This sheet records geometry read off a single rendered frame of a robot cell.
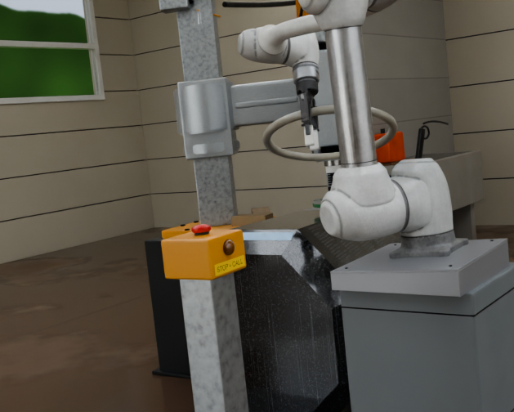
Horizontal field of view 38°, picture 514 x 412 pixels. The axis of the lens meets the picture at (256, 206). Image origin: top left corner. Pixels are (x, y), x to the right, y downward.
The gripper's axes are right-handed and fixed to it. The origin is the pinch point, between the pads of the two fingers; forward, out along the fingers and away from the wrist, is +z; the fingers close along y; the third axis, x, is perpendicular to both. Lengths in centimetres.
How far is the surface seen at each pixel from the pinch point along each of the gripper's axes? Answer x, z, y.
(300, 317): 27, 51, 52
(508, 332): -53, 70, 3
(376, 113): -20.5, -8.5, 10.3
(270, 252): 35, 25, 46
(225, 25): 276, -411, 567
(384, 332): -21, 68, -15
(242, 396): -5, 85, -81
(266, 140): 20.5, -8.0, 12.3
